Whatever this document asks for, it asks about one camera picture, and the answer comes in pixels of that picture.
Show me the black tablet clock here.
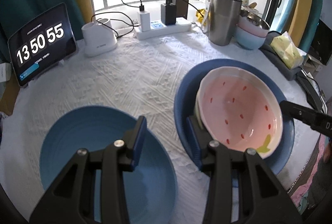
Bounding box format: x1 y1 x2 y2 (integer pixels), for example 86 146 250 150
7 2 77 87

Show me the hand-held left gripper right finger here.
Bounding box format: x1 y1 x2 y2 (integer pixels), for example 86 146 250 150
187 115 303 224

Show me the small white box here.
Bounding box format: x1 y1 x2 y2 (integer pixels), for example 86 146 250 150
0 63 11 83

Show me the white charger box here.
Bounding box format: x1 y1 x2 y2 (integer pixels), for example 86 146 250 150
91 13 135 38

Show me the steel bowl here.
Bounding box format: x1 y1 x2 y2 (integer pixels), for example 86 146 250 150
240 10 270 30

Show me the black monitor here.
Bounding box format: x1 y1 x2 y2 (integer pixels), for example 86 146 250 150
310 19 332 66

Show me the white charger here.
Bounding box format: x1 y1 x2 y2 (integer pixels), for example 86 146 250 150
137 11 151 32

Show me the white power strip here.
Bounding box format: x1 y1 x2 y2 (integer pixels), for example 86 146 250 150
134 18 192 40

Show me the cream bowl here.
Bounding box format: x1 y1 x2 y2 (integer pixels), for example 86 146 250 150
194 94 206 131

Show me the light blue bowl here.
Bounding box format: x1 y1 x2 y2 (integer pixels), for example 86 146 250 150
236 27 266 50
40 106 178 224

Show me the black phone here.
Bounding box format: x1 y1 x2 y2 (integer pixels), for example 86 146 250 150
297 68 328 111

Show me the dark blue bowl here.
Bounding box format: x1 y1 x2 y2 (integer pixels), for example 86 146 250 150
174 58 295 175

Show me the pink patterned cloth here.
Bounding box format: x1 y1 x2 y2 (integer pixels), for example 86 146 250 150
289 133 332 214

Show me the grey folded cloth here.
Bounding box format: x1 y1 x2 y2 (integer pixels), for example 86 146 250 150
259 31 309 81

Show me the white textured tablecloth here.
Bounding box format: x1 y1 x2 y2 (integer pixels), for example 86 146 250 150
0 14 325 224

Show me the plain pink bowl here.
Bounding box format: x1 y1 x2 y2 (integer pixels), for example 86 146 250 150
238 16 270 38

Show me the steel tumbler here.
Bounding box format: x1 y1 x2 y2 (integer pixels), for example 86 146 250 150
206 0 243 46

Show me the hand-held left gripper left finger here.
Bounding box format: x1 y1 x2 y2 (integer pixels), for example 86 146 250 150
28 115 147 224

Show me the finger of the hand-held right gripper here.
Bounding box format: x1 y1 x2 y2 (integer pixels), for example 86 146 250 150
280 101 322 127

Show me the black charger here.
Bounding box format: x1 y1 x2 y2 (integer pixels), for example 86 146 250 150
161 3 177 25

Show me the yellow plastic bag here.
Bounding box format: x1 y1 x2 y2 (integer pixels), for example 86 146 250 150
195 8 208 25

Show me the yellow tissue pack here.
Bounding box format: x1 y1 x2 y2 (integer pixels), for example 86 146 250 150
270 31 304 69

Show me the cardboard box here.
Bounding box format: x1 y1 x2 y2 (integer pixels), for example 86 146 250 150
0 79 21 115

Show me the pink strawberry bowl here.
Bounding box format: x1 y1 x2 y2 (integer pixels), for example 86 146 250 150
196 66 284 159

